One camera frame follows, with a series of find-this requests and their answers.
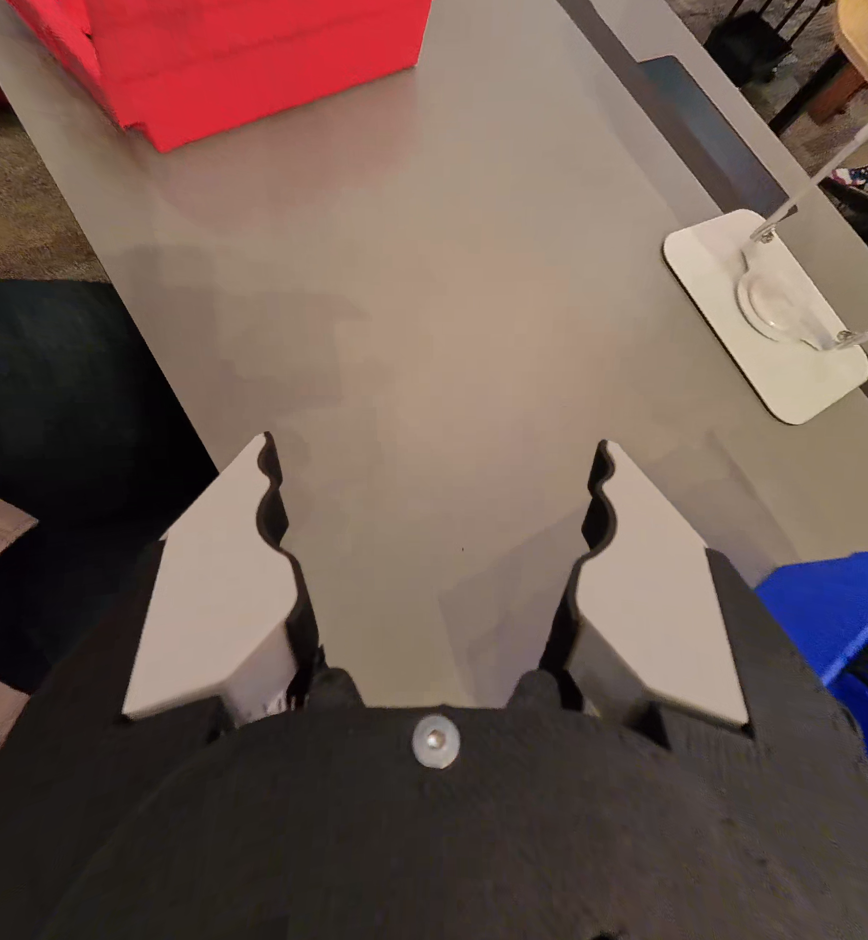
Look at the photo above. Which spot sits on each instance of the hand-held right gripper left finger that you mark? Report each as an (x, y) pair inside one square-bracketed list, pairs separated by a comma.
[(213, 609)]

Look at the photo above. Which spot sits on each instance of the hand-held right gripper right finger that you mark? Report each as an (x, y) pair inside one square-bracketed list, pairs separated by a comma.
[(654, 624)]

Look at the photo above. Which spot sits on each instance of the blue plastic bin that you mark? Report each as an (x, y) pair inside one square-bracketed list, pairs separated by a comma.
[(823, 609)]

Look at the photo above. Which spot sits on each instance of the red plastic bin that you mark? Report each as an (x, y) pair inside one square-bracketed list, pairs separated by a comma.
[(257, 73)]

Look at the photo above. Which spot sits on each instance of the clear acrylic stand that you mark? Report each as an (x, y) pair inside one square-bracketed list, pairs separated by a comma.
[(779, 301)]

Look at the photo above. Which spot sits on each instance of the black utility cart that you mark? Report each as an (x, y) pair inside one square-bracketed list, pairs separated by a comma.
[(749, 44)]

